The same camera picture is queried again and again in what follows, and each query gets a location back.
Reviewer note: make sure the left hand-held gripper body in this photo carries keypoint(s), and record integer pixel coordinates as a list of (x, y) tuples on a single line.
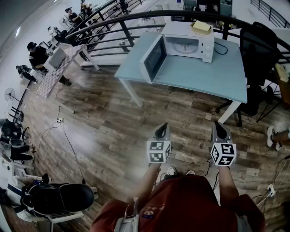
[(156, 150)]

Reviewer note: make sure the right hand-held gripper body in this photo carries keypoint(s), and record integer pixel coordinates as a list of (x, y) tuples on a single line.
[(223, 154)]

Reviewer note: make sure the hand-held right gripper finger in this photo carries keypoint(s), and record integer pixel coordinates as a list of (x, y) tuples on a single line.
[(214, 133), (227, 137)]

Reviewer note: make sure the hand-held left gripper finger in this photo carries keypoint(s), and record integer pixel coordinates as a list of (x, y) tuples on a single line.
[(167, 133), (154, 135)]

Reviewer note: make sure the round glass turntable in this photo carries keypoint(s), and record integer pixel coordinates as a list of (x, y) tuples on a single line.
[(181, 50)]

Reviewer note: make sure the person's left forearm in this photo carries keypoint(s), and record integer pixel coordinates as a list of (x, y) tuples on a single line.
[(147, 181)]

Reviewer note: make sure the person's right forearm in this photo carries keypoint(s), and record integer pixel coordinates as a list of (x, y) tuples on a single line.
[(227, 183)]

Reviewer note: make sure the person's white shoe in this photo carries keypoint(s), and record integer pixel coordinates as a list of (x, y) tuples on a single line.
[(270, 136), (278, 146), (171, 171), (190, 172)]

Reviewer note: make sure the white power strip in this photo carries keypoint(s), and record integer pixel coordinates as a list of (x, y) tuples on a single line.
[(271, 190), (60, 120)]

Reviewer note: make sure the light blue table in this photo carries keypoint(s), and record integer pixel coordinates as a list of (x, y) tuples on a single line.
[(192, 74)]

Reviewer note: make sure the person's red shirt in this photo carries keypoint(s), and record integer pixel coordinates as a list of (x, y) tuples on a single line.
[(181, 208)]

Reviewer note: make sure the brown box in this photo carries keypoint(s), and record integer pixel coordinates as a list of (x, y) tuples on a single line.
[(283, 90)]

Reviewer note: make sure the white microwave door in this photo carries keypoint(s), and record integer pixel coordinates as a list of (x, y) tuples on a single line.
[(154, 59)]

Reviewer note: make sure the black office chair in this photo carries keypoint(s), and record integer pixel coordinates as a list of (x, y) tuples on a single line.
[(258, 49)]

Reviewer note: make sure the yellow sponge in tray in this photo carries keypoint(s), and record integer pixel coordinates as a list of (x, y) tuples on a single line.
[(209, 30)]

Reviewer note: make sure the black padded chair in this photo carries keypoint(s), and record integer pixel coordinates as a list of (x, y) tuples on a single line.
[(63, 199)]

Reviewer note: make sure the white microwave oven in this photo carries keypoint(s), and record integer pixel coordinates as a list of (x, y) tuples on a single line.
[(181, 29)]

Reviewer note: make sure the pale yellow sponge block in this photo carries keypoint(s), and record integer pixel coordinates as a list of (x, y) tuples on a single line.
[(200, 25)]

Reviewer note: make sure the checkered table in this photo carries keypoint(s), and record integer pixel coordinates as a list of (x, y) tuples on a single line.
[(48, 81)]

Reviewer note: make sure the black metal railing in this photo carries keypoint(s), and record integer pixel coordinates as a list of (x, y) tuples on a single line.
[(140, 14)]

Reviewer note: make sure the small white microwave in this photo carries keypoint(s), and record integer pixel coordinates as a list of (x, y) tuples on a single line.
[(55, 59)]

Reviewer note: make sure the standing fan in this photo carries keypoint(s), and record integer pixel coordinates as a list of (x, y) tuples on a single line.
[(64, 20), (10, 94)]

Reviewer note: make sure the black metal frame stool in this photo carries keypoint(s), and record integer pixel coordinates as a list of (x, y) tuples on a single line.
[(269, 93)]

